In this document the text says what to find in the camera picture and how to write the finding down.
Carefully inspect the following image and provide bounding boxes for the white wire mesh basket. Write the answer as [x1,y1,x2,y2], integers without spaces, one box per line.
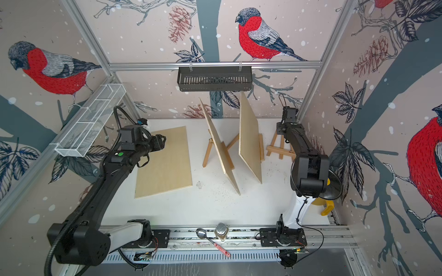
[55,83,126,157]

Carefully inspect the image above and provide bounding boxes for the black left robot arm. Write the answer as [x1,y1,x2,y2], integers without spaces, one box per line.
[44,118,166,276]

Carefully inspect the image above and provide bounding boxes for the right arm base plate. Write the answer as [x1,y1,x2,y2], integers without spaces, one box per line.
[259,227,307,247]

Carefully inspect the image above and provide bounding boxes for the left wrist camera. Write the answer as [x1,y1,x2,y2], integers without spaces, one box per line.
[137,118,148,126]

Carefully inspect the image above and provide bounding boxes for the yellow pot black lid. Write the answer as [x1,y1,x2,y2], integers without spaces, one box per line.
[312,170,343,216]

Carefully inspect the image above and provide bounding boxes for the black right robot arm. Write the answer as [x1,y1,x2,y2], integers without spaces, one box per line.
[276,106,329,236]

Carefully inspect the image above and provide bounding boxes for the plywood board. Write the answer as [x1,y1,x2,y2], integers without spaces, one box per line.
[199,98,241,196]
[135,126,192,198]
[239,92,262,184]

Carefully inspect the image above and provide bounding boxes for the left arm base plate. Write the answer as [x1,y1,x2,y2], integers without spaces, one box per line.
[122,230,170,249]

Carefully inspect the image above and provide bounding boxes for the metal spoon red handle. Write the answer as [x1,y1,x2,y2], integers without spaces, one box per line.
[196,228,231,258]

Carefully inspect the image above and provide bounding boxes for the small metal cup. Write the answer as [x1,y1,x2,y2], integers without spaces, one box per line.
[214,223,229,242]

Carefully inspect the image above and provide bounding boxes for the black hanging basket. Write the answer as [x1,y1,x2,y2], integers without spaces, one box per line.
[177,66,253,92]

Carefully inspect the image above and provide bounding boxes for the wooden easel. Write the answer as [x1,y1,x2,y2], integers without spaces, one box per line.
[201,128,241,170]
[266,131,297,161]
[259,133,265,162]

